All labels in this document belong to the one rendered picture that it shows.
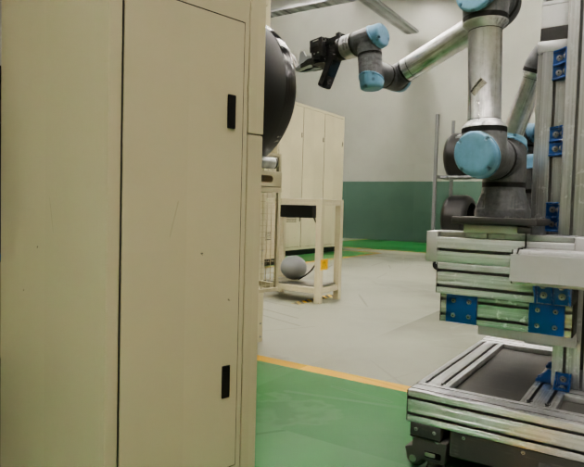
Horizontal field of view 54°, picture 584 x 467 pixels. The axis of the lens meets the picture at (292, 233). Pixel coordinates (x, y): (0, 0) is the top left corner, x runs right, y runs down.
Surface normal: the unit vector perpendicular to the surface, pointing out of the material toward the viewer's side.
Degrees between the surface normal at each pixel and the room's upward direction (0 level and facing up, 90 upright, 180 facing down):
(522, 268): 90
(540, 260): 90
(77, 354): 90
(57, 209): 90
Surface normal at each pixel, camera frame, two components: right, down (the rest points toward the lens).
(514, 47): -0.55, 0.03
